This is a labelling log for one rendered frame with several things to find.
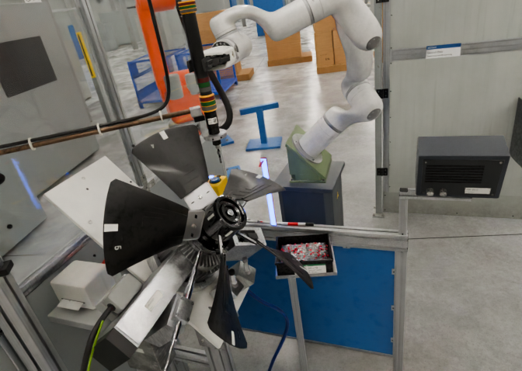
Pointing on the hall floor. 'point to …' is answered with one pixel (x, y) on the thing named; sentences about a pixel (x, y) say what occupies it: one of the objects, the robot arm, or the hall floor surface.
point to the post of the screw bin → (297, 323)
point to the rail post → (400, 309)
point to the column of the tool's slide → (26, 330)
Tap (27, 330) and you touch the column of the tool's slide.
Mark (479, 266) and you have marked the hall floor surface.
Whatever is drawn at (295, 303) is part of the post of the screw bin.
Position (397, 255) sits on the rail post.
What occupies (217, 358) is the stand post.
